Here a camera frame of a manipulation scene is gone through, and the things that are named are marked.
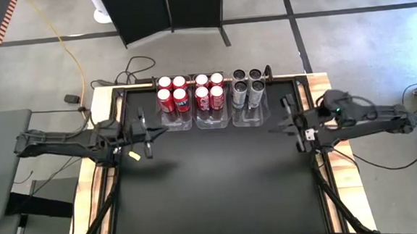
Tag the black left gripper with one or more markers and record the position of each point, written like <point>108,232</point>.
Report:
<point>137,130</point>

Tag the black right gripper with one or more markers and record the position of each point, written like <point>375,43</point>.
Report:
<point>303,124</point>

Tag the white Celsius drink can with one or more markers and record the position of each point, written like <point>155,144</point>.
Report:
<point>257,90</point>
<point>239,91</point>
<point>239,74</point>
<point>254,73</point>

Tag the red Coca-Cola can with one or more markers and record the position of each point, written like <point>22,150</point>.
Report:
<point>216,79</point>
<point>216,96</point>
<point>201,80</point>
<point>202,97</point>

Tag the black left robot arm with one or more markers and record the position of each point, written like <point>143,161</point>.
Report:
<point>57,140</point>

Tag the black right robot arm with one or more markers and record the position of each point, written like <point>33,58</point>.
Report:
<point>375,121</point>

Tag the clear plastic bin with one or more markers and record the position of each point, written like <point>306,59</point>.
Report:
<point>250,118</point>
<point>212,120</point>
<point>176,122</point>

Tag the small yellow tag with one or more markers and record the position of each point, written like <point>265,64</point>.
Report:
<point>134,156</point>

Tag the black clamp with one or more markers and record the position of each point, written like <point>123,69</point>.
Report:
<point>153,82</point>
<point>267,72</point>

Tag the black power adapter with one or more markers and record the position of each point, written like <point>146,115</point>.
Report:
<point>72,98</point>

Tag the black room divider panel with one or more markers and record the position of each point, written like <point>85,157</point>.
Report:
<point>137,12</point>

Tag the grey and black cabinet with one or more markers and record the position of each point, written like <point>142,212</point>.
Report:
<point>48,228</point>

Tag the grey desk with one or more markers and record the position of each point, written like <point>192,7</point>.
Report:
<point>5,173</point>

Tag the white mounting bracket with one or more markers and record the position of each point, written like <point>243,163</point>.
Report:
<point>309,134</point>

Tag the black metal frame strut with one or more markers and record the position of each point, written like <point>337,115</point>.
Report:
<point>95,218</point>
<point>339,204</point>

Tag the white pedestal stand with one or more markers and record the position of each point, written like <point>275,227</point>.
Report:
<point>101,15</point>

